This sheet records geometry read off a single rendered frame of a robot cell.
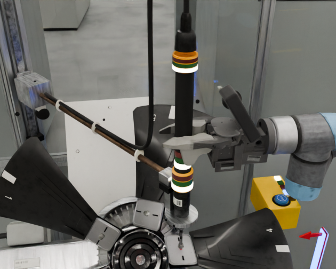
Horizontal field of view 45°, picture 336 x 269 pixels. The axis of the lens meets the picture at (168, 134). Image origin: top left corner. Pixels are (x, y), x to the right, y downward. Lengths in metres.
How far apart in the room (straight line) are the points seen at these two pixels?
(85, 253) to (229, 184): 0.91
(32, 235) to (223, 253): 0.48
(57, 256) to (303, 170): 0.61
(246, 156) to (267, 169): 1.01
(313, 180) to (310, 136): 0.11
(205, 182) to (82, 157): 0.74
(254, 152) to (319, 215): 1.35
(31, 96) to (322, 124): 0.79
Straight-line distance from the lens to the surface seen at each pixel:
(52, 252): 1.06
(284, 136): 0.79
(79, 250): 1.05
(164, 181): 0.85
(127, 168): 1.16
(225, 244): 0.97
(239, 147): 0.77
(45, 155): 0.90
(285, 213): 1.29
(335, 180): 2.02
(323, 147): 0.84
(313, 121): 0.82
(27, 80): 1.26
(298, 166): 0.87
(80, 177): 1.16
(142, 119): 0.99
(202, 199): 1.82
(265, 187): 1.34
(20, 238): 1.10
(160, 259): 0.89
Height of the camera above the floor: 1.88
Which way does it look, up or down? 31 degrees down
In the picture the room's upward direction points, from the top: straight up
